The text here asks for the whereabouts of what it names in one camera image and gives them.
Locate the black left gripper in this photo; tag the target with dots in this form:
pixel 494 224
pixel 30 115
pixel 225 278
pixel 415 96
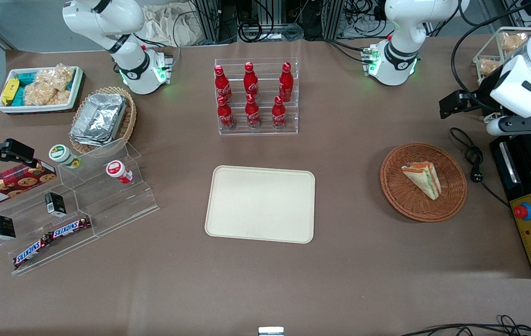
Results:
pixel 484 92

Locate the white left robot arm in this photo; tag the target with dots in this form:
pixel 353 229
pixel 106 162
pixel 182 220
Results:
pixel 400 28

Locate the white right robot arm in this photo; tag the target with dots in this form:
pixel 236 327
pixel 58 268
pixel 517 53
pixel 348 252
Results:
pixel 106 18

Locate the wrapped triangle sandwich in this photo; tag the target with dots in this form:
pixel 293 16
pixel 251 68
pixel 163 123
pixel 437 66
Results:
pixel 424 179

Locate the round brown wicker basket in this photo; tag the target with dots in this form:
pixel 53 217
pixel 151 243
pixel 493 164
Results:
pixel 400 196

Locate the oval light wicker basket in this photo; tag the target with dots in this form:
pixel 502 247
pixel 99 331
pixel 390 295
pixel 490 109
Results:
pixel 130 116

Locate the beige plastic tray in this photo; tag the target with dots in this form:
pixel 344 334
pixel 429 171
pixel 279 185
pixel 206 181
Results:
pixel 260 204

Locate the red tartan cookie box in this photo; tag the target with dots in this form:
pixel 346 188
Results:
pixel 8 184

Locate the green lid yogurt cup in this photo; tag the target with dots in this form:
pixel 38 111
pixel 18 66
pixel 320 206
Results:
pixel 62 155

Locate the yellow snack pack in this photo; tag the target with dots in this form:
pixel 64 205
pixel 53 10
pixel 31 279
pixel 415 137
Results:
pixel 10 91

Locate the teal snack packs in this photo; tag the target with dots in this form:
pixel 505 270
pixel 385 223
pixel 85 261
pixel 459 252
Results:
pixel 24 84

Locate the small black box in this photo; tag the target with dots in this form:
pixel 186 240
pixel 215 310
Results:
pixel 55 204
pixel 3 227

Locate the clear bag of rice crackers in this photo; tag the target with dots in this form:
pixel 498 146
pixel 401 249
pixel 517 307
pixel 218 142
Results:
pixel 50 86

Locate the black machine with yellow panel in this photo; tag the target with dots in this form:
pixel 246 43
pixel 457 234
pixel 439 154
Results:
pixel 508 158

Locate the white rectangular snack bin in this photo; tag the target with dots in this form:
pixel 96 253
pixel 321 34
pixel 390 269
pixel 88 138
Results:
pixel 77 88

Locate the stacked aluminium foil containers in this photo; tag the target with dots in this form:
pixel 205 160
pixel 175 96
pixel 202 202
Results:
pixel 99 119

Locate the brown snickers bar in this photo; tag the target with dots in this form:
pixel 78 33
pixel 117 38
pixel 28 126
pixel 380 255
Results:
pixel 71 227
pixel 31 251

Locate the red lid yogurt cup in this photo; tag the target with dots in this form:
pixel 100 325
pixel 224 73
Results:
pixel 118 171

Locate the clear acrylic step display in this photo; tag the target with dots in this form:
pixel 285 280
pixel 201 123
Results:
pixel 106 205

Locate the red emergency stop button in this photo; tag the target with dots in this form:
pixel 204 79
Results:
pixel 522 212

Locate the red cola bottle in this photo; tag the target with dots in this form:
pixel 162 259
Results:
pixel 252 114
pixel 279 114
pixel 286 83
pixel 251 80
pixel 222 84
pixel 225 115

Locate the cream cloth bag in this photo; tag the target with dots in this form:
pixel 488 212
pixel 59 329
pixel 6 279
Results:
pixel 167 25

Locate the clear acrylic bottle rack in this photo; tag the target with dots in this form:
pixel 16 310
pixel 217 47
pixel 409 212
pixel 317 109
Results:
pixel 258 131

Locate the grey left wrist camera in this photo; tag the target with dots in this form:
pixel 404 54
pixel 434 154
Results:
pixel 527 124

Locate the aluminium frame rack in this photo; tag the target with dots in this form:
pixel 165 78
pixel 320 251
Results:
pixel 209 18

